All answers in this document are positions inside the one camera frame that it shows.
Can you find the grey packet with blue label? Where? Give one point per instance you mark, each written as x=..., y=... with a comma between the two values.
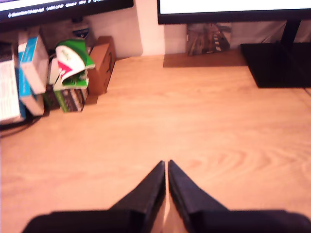
x=80, y=30

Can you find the white printed box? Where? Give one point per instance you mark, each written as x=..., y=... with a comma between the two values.
x=8, y=92

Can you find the green printed box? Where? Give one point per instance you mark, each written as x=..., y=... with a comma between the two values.
x=70, y=99

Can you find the brown cardboard box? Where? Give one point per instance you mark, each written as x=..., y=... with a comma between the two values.
x=102, y=68

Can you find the black Huawei computer monitor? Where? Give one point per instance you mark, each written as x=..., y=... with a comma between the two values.
x=267, y=65

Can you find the printed picture card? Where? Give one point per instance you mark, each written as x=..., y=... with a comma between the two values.
x=209, y=38

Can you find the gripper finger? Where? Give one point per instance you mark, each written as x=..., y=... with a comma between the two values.
x=184, y=194
x=150, y=194

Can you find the blue and white box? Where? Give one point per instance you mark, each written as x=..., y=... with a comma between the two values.
x=34, y=63

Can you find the green snack bag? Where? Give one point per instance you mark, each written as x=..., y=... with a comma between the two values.
x=70, y=55

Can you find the black monitor showing code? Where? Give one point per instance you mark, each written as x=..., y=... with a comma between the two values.
x=60, y=12

